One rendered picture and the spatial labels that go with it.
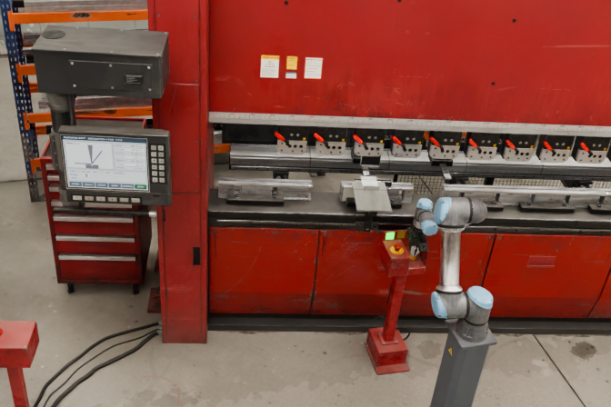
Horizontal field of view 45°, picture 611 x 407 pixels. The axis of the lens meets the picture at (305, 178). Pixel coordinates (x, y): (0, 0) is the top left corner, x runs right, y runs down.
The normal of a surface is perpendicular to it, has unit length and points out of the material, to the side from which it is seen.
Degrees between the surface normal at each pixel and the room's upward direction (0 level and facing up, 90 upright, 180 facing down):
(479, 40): 90
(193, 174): 90
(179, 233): 90
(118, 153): 90
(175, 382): 0
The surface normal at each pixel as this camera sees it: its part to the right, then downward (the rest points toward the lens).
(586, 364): 0.07, -0.84
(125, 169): 0.03, 0.55
